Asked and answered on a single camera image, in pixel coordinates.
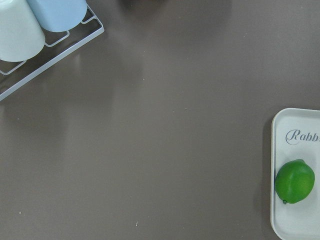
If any white rectangular tray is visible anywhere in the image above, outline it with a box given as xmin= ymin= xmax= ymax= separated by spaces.
xmin=270 ymin=108 xmax=320 ymax=240

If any light blue cup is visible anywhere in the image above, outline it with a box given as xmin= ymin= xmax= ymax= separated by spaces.
xmin=27 ymin=0 xmax=87 ymax=32

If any green lime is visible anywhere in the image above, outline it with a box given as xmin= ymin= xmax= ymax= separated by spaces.
xmin=274 ymin=159 xmax=315 ymax=205

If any pale mint white cup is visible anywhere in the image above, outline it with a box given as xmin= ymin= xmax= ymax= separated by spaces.
xmin=0 ymin=0 xmax=45 ymax=62

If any white wire cup rack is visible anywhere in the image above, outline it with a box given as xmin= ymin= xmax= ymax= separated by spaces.
xmin=0 ymin=5 xmax=105 ymax=100

